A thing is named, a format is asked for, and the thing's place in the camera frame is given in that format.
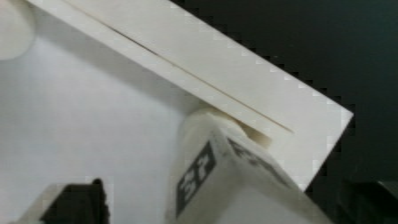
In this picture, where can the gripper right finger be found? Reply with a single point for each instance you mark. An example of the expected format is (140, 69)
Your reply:
(367, 203)

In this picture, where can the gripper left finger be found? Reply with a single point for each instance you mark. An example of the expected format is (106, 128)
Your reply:
(69, 204)

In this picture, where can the white square table top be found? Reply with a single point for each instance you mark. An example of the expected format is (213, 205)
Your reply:
(128, 66)

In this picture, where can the white table leg with tag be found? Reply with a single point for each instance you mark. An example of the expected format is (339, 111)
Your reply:
(16, 28)

